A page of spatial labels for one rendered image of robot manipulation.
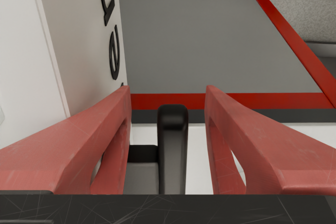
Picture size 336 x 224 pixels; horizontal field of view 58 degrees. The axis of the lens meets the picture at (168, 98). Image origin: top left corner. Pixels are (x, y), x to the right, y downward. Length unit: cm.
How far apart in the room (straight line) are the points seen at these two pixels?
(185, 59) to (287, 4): 71
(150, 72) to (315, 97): 21
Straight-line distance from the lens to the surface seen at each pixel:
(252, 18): 62
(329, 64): 120
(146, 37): 53
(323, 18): 119
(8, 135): 25
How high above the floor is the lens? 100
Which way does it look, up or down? 54 degrees down
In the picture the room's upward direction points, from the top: 180 degrees clockwise
